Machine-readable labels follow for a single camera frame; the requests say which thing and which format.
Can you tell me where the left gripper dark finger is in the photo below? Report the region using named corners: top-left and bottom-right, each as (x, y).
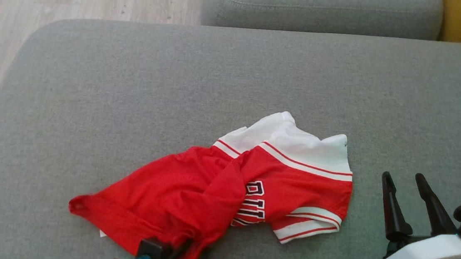
top-left (169, 237), bottom-right (194, 259)

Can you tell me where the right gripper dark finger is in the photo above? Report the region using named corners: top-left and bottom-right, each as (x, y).
top-left (410, 173), bottom-right (461, 239)
top-left (376, 171), bottom-right (418, 244)

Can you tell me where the red basketball jersey white trim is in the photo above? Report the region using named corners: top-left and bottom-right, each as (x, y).
top-left (64, 93), bottom-right (359, 259)

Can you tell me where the grey fabric sofa back cushion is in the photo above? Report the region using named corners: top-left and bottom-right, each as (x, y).
top-left (198, 0), bottom-right (445, 47)

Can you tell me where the grey fabric sofa seat cushion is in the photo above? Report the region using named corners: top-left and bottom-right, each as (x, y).
top-left (0, 3), bottom-right (461, 259)

